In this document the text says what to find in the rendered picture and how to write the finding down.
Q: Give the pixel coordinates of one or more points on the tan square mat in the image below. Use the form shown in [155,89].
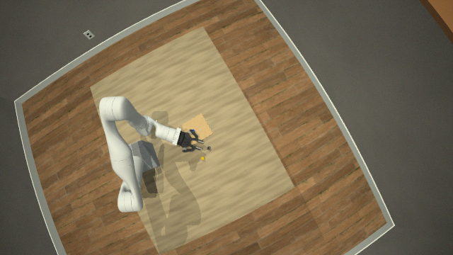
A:
[200,126]

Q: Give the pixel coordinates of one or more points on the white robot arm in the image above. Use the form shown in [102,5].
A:
[129,168]

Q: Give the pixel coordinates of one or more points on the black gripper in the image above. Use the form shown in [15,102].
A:
[185,139]

